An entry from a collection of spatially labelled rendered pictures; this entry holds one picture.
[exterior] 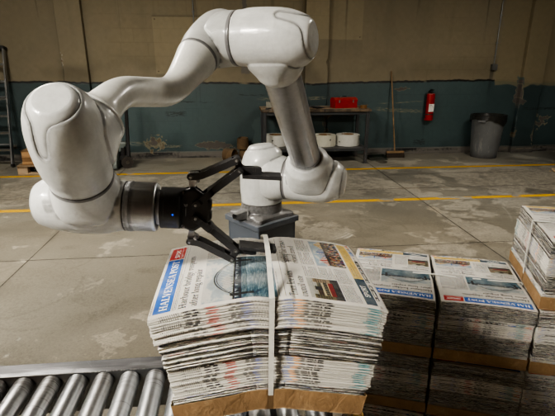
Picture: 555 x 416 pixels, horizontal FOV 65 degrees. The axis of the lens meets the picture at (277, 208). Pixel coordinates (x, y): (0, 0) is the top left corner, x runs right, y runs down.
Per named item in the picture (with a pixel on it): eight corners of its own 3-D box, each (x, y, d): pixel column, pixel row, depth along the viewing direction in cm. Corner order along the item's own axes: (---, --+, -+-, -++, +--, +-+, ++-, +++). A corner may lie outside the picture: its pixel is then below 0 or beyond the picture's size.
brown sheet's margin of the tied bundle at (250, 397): (257, 321, 105) (253, 305, 104) (263, 409, 77) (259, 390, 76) (191, 333, 104) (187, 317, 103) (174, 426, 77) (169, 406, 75)
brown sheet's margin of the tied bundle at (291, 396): (330, 328, 107) (334, 313, 106) (362, 415, 80) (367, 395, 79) (267, 321, 105) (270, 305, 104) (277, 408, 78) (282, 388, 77)
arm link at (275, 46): (296, 172, 170) (352, 177, 163) (286, 208, 163) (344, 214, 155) (235, -8, 106) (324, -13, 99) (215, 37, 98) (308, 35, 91)
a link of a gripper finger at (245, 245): (239, 246, 81) (239, 249, 81) (276, 250, 82) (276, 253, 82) (239, 239, 84) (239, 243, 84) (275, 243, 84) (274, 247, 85)
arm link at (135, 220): (134, 220, 83) (165, 221, 84) (122, 239, 75) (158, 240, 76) (132, 174, 80) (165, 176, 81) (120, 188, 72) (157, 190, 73)
